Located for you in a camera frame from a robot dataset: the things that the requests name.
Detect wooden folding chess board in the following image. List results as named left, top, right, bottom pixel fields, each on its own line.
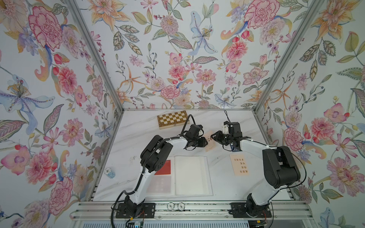
left=157, top=111, right=188, bottom=129

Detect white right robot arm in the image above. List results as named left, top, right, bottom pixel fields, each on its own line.
left=211, top=121, right=301, bottom=207

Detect aluminium corner post left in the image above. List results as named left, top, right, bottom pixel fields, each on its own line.
left=65, top=0, right=124, bottom=114

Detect beige card red characters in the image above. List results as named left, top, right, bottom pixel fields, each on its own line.
left=203, top=131, right=216, bottom=152

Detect dark blue card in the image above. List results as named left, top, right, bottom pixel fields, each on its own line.
left=231, top=144, right=241, bottom=152

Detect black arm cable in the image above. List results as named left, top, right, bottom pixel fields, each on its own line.
left=223, top=110, right=308, bottom=228
left=109, top=113, right=196, bottom=228

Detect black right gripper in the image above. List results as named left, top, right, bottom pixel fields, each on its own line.
left=210, top=131, right=233, bottom=145

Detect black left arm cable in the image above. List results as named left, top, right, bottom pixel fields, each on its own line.
left=109, top=113, right=196, bottom=228

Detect aluminium corner post right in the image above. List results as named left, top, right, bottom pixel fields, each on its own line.
left=253, top=1, right=321, bottom=114

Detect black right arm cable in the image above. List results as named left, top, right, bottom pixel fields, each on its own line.
left=223, top=110, right=308, bottom=228

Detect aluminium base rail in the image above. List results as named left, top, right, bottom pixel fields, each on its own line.
left=70, top=200, right=313, bottom=221

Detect pale beige card lower right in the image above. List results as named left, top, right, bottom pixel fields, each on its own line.
left=230, top=154, right=249, bottom=176

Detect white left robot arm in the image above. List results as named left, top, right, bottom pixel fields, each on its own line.
left=124, top=124, right=208, bottom=205

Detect aluminium corner post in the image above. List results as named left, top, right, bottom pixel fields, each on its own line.
left=253, top=1, right=321, bottom=114
left=65, top=0, right=124, bottom=114

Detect small blue white object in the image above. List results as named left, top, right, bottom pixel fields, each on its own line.
left=104, top=168, right=116, bottom=179

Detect white photo album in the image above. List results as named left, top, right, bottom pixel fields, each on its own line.
left=146, top=156, right=213, bottom=198

